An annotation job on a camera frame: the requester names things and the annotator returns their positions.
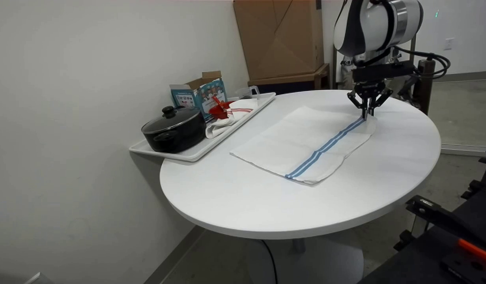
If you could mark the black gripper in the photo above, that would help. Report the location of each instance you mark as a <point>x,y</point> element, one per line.
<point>369,84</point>

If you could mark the white towel with blue stripes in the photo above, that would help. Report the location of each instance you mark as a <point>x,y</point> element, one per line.
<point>306,146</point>

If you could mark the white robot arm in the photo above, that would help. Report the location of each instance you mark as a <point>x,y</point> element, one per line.
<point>368,34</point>

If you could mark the dark wooden shelf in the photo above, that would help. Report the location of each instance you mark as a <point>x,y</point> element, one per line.
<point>297,83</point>

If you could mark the white rectangular tray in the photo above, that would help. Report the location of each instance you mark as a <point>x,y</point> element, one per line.
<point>197,152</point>

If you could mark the large cardboard box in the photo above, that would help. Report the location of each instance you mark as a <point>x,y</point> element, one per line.
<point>279,39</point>

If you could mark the white cloth with red stripes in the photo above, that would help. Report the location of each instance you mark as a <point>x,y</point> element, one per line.
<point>227,114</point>

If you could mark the black perforated breadboard table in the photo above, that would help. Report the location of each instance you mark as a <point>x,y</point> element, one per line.
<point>434,258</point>

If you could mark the blue and red picture box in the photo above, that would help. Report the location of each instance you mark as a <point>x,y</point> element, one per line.
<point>200,94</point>

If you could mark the white round table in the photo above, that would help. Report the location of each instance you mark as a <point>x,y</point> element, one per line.
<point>229,196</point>

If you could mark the black cooking pot with lid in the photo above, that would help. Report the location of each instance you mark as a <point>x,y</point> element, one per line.
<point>177,130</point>

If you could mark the orange handled black clamp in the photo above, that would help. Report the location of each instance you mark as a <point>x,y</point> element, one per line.
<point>469,239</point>

